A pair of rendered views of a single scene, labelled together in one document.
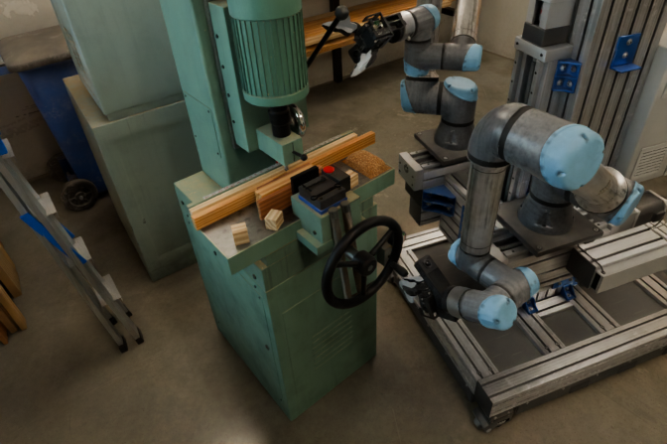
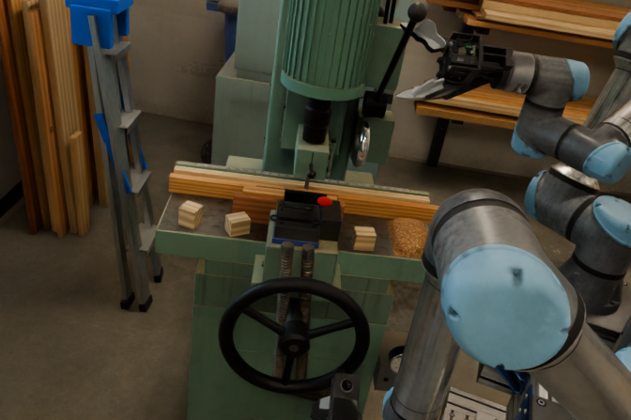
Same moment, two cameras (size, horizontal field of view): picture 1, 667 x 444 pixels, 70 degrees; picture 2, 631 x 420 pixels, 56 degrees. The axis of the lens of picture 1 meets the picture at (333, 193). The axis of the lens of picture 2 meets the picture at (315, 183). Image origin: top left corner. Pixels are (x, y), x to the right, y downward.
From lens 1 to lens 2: 0.58 m
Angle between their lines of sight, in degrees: 29
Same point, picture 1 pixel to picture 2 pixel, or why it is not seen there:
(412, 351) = not seen: outside the picture
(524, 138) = (451, 237)
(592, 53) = not seen: outside the picture
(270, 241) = (216, 244)
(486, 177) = (431, 292)
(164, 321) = (177, 307)
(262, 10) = not seen: outside the picture
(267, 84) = (297, 63)
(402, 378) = not seen: outside the picture
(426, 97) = (558, 206)
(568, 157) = (469, 290)
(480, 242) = (407, 397)
